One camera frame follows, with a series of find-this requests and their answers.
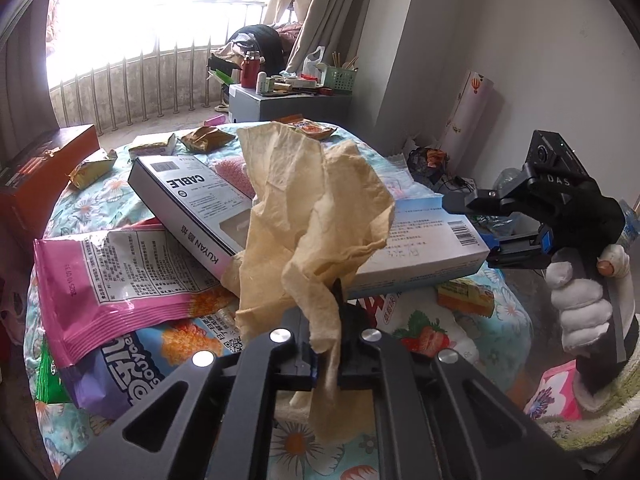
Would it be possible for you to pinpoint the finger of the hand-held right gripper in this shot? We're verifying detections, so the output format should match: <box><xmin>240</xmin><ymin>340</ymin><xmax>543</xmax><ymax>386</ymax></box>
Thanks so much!
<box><xmin>442</xmin><ymin>186</ymin><xmax>526</xmax><ymax>217</ymax></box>
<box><xmin>485</xmin><ymin>226</ymin><xmax>553</xmax><ymax>269</ymax></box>

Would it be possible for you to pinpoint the floral teal blanket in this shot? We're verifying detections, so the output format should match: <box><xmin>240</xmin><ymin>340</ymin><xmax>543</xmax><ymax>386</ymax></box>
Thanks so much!
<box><xmin>22</xmin><ymin>122</ymin><xmax>533</xmax><ymax>480</ymax></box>

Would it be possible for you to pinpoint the metal balcony railing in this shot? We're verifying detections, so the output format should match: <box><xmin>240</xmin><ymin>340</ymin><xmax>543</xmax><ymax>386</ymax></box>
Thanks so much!
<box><xmin>49</xmin><ymin>0</ymin><xmax>269</xmax><ymax>134</ymax></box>

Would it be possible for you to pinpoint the light blue flat box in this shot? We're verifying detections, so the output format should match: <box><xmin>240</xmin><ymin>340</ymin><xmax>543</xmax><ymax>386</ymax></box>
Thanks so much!
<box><xmin>345</xmin><ymin>195</ymin><xmax>493</xmax><ymax>299</ymax></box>

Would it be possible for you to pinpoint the grey curtain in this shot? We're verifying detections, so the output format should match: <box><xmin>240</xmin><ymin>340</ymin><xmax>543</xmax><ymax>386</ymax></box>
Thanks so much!
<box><xmin>0</xmin><ymin>20</ymin><xmax>61</xmax><ymax>161</ymax></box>

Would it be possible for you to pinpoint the person's right forearm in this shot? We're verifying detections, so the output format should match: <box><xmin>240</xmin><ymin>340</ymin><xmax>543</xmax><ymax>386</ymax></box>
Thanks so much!
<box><xmin>537</xmin><ymin>355</ymin><xmax>640</xmax><ymax>457</ymax></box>

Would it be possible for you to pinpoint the beige paper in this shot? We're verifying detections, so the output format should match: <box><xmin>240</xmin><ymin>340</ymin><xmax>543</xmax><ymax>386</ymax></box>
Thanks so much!
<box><xmin>222</xmin><ymin>121</ymin><xmax>397</xmax><ymax>445</ymax></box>

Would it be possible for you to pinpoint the grey white cable box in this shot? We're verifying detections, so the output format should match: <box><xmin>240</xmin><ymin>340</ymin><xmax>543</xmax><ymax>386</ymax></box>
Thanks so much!
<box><xmin>127</xmin><ymin>155</ymin><xmax>257</xmax><ymax>282</ymax></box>

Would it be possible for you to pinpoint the grey cabinet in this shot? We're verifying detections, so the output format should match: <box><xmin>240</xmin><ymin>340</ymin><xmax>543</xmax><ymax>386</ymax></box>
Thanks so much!
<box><xmin>227</xmin><ymin>82</ymin><xmax>352</xmax><ymax>124</ymax></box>

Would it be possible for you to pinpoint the brown snack wrapper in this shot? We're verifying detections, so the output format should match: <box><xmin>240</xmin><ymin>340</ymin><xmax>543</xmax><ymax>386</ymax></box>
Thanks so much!
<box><xmin>180</xmin><ymin>125</ymin><xmax>236</xmax><ymax>154</ymax></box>

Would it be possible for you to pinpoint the beige curtain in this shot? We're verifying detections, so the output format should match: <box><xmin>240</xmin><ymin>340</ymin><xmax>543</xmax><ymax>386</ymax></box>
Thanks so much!
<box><xmin>287</xmin><ymin>0</ymin><xmax>382</xmax><ymax>79</ymax></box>

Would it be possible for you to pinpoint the pink tissue pack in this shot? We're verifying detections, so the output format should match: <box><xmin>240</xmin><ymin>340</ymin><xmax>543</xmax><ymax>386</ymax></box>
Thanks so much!
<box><xmin>522</xmin><ymin>360</ymin><xmax>584</xmax><ymax>422</ymax></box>

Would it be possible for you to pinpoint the orange cardboard box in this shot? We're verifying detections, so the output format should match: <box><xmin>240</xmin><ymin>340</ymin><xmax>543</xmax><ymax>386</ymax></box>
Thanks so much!
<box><xmin>0</xmin><ymin>124</ymin><xmax>101</xmax><ymax>247</ymax></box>

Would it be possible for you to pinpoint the white strawberry milk bottle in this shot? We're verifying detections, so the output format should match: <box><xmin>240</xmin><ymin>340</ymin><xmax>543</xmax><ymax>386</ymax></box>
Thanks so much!
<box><xmin>350</xmin><ymin>285</ymin><xmax>482</xmax><ymax>367</ymax></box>

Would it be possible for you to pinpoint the pink snack bag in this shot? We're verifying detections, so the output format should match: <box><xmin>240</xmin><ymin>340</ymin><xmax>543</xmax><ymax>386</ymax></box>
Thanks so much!
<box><xmin>32</xmin><ymin>225</ymin><xmax>242</xmax><ymax>368</ymax></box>

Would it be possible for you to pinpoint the person's right hand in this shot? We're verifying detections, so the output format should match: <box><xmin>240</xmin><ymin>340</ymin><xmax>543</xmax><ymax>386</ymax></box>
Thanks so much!
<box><xmin>545</xmin><ymin>246</ymin><xmax>631</xmax><ymax>357</ymax></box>

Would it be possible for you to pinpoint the small yellow carton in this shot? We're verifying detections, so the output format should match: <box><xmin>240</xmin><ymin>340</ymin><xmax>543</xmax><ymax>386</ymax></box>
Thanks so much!
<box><xmin>437</xmin><ymin>280</ymin><xmax>496</xmax><ymax>317</ymax></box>

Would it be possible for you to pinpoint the green packet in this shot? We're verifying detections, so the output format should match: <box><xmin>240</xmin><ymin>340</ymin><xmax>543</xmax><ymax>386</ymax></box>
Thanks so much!
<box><xmin>35</xmin><ymin>337</ymin><xmax>74</xmax><ymax>406</ymax></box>

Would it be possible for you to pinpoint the orange red snack wrapper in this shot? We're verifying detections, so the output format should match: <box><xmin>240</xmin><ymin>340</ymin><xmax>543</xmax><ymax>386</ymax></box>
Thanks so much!
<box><xmin>275</xmin><ymin>114</ymin><xmax>339</xmax><ymax>142</ymax></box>

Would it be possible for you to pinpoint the white plastic bag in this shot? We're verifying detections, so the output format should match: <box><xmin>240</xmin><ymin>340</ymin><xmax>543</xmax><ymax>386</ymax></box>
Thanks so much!
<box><xmin>302</xmin><ymin>46</ymin><xmax>326</xmax><ymax>79</ymax></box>

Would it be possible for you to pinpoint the red thermos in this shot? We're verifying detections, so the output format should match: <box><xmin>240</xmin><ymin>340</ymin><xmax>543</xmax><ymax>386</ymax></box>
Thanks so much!
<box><xmin>241</xmin><ymin>50</ymin><xmax>261</xmax><ymax>89</ymax></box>

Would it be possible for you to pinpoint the purple snack bag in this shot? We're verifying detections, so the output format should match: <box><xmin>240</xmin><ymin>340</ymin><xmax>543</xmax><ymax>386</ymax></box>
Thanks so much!
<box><xmin>60</xmin><ymin>305</ymin><xmax>251</xmax><ymax>421</ymax></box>

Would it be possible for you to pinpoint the dark bag with orange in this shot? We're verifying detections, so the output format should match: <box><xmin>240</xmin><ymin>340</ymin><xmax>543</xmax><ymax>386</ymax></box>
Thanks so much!
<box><xmin>407</xmin><ymin>146</ymin><xmax>452</xmax><ymax>184</ymax></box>

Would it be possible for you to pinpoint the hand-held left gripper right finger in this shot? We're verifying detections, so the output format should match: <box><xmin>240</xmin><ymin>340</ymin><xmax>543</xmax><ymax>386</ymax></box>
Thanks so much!
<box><xmin>331</xmin><ymin>278</ymin><xmax>586</xmax><ymax>480</ymax></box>

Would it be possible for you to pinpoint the clear zip bag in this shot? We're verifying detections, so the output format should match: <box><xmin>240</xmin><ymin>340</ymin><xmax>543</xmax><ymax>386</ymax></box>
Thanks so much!
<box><xmin>385</xmin><ymin>152</ymin><xmax>417</xmax><ymax>187</ymax></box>

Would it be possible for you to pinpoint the green plastic basket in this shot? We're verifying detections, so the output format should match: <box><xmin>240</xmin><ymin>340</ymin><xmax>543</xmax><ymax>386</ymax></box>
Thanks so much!
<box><xmin>316</xmin><ymin>62</ymin><xmax>359</xmax><ymax>94</ymax></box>

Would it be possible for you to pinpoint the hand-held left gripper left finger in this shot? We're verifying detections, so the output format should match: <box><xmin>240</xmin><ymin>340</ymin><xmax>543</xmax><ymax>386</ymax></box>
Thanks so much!
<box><xmin>60</xmin><ymin>309</ymin><xmax>317</xmax><ymax>480</ymax></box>

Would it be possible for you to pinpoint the rolled patterned poster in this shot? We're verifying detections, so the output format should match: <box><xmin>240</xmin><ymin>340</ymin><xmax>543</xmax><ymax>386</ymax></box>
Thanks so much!
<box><xmin>440</xmin><ymin>70</ymin><xmax>497</xmax><ymax>162</ymax></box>

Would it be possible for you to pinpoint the black backpack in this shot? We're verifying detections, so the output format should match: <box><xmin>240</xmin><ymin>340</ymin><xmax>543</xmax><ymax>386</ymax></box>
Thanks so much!
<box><xmin>227</xmin><ymin>25</ymin><xmax>287</xmax><ymax>74</ymax></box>

